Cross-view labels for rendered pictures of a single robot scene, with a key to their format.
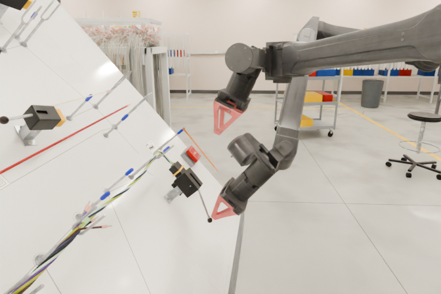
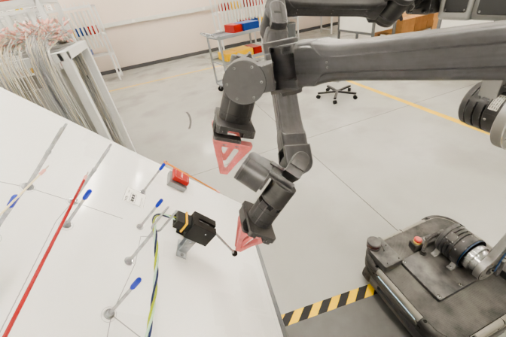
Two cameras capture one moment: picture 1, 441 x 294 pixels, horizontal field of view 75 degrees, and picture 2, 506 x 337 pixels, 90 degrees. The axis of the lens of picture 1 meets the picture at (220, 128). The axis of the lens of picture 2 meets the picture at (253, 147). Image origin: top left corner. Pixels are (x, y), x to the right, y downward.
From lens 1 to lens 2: 0.29 m
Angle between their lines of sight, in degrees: 23
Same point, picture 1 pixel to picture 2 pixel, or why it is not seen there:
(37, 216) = not seen: outside the picture
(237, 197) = (263, 226)
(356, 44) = (457, 55)
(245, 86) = (247, 108)
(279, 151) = (297, 166)
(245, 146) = (256, 171)
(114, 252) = not seen: outside the picture
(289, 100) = (283, 98)
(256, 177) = (280, 202)
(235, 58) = (239, 84)
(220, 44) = (134, 11)
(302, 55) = (336, 64)
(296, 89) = not seen: hidden behind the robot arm
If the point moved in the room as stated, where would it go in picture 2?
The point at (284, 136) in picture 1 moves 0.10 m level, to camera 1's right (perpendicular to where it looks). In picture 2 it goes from (294, 145) to (333, 131)
